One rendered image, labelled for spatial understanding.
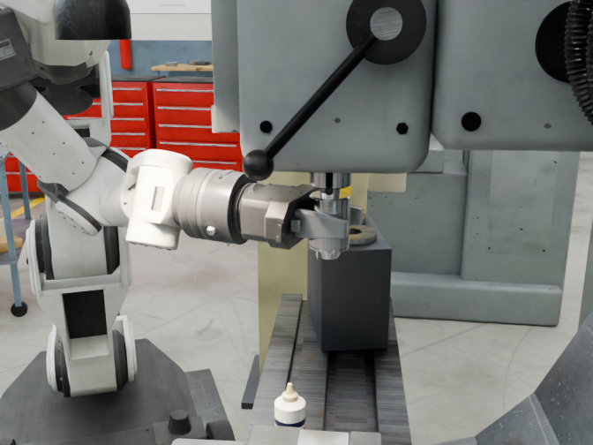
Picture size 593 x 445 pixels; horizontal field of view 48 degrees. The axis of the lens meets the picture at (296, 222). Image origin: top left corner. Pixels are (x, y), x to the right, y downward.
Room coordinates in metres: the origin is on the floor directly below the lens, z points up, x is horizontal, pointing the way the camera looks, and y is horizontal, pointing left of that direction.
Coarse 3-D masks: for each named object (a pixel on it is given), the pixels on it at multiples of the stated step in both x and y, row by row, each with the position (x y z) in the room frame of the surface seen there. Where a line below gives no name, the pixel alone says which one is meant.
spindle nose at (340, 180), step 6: (312, 174) 0.73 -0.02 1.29; (318, 174) 0.72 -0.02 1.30; (324, 174) 0.72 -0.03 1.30; (336, 174) 0.72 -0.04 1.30; (342, 174) 0.72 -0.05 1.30; (348, 174) 0.73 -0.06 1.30; (312, 180) 0.73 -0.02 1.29; (318, 180) 0.72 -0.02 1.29; (324, 180) 0.72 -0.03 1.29; (336, 180) 0.72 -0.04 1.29; (342, 180) 0.72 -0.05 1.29; (348, 180) 0.73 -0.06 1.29; (318, 186) 0.72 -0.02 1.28; (324, 186) 0.72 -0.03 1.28; (336, 186) 0.72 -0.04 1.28; (342, 186) 0.72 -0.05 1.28; (348, 186) 0.73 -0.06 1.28
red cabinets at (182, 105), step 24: (120, 96) 5.46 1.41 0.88; (144, 96) 5.44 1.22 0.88; (168, 96) 5.37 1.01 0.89; (192, 96) 5.32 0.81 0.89; (120, 120) 5.46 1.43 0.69; (144, 120) 5.44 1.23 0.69; (168, 120) 5.37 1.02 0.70; (192, 120) 5.32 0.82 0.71; (120, 144) 5.46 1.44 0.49; (144, 144) 5.44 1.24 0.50; (168, 144) 5.37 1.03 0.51; (192, 144) 5.31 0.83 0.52; (216, 144) 5.27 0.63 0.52; (192, 168) 5.33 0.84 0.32; (216, 168) 5.28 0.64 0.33; (240, 168) 5.25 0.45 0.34
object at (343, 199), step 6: (312, 192) 0.75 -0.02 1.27; (318, 192) 0.75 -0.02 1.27; (342, 192) 0.75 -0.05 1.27; (312, 198) 0.73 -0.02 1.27; (318, 198) 0.73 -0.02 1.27; (324, 198) 0.73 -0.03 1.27; (330, 198) 0.73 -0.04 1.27; (336, 198) 0.73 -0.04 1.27; (342, 198) 0.73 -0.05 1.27; (348, 198) 0.73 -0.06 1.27; (312, 204) 0.73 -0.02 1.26; (318, 204) 0.72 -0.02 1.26; (324, 204) 0.72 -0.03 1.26; (330, 204) 0.72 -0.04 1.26; (336, 204) 0.72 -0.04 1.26; (342, 204) 0.72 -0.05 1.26; (348, 204) 0.73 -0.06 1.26
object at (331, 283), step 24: (360, 240) 1.08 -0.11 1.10; (384, 240) 1.11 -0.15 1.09; (312, 264) 1.18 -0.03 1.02; (336, 264) 1.06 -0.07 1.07; (360, 264) 1.07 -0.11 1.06; (384, 264) 1.07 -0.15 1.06; (312, 288) 1.18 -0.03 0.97; (336, 288) 1.06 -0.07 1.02; (360, 288) 1.07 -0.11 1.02; (384, 288) 1.07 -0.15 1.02; (312, 312) 1.18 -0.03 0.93; (336, 312) 1.06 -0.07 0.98; (360, 312) 1.07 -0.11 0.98; (384, 312) 1.07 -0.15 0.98; (336, 336) 1.06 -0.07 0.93; (360, 336) 1.07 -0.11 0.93; (384, 336) 1.07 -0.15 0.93
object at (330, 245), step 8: (312, 208) 0.73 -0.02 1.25; (320, 208) 0.72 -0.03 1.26; (328, 208) 0.72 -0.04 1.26; (336, 208) 0.72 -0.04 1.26; (344, 208) 0.73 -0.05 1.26; (336, 216) 0.72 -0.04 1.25; (344, 216) 0.73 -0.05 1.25; (312, 240) 0.73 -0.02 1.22; (320, 240) 0.72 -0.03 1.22; (328, 240) 0.72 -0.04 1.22; (336, 240) 0.72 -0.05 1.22; (344, 240) 0.73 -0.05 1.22; (312, 248) 0.73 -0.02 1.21; (320, 248) 0.72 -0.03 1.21; (328, 248) 0.72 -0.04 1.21; (336, 248) 0.72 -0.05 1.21; (344, 248) 0.73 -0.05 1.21
